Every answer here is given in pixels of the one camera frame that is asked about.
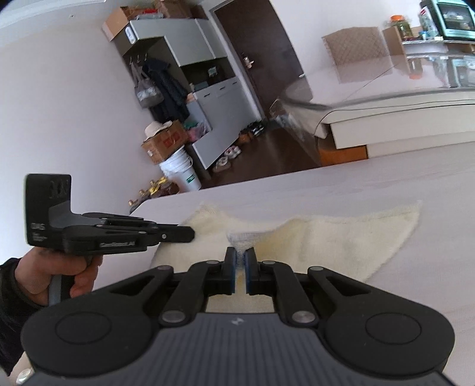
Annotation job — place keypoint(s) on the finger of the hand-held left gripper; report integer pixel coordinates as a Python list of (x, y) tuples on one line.
[(174, 234)]

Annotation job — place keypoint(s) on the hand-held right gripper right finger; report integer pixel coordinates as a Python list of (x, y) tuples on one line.
[(249, 272)]

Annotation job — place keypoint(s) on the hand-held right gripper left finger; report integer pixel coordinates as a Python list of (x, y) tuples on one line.
[(232, 272)]

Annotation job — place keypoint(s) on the cream towel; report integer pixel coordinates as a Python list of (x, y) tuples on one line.
[(334, 237)]

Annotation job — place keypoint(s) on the person's left forearm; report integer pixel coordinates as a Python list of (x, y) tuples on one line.
[(11, 315)]

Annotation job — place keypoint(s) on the person's left hand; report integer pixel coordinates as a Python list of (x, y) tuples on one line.
[(39, 274)]

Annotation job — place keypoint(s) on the white bucket with green label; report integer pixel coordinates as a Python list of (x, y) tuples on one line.
[(182, 170)]

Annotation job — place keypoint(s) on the cardboard box with red print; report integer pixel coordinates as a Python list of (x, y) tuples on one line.
[(165, 144)]

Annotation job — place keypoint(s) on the row of shoes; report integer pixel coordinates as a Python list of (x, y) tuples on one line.
[(228, 157)]

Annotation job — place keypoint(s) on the white sun hat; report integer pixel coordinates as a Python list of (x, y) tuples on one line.
[(157, 130)]

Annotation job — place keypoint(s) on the pile of colourful clothes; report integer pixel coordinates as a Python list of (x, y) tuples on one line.
[(196, 130)]

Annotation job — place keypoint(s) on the grey white cabinet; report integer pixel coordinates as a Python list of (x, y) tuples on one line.
[(219, 122)]

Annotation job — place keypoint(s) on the grey hanging bag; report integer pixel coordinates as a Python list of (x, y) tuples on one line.
[(148, 92)]

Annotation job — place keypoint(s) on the dark hanging coat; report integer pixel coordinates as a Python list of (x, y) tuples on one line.
[(169, 89)]

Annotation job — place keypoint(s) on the open brown cardboard box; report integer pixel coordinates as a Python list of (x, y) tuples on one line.
[(115, 24), (174, 9)]

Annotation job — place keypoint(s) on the dark brown door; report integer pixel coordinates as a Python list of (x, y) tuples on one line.
[(259, 55)]

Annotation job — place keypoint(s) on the white glass-topped dining table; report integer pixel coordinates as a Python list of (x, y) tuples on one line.
[(371, 74)]

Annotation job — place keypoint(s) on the beige padded chair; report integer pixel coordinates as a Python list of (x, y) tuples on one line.
[(352, 44)]

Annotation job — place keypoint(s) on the tan cardboard box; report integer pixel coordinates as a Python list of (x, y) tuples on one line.
[(391, 42)]

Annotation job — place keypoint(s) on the jar with orange lid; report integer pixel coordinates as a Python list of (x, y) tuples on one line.
[(402, 28)]

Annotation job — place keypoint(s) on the white snack bag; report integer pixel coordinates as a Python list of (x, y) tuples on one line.
[(427, 20)]

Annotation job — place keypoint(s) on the teal toaster oven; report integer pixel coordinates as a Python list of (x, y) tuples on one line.
[(452, 18)]

